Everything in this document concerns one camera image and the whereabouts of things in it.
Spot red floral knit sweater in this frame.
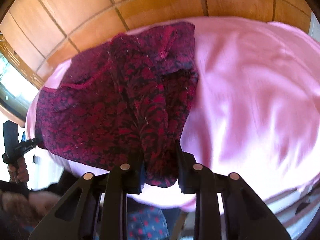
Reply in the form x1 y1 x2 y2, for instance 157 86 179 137
35 22 199 187

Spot blue dotted clothing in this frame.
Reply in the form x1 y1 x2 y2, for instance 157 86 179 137
93 205 171 240

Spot person's left hand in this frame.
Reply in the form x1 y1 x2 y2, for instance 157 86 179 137
8 157 29 184

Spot pink bed sheet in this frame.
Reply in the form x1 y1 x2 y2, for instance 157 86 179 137
26 17 319 211

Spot wooden wardrobe panels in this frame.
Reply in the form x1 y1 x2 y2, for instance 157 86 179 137
1 0 311 81

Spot wooden window frame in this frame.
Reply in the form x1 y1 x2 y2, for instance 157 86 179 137
1 35 43 123

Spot bed frame edge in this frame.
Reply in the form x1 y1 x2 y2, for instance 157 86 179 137
265 185 319 239

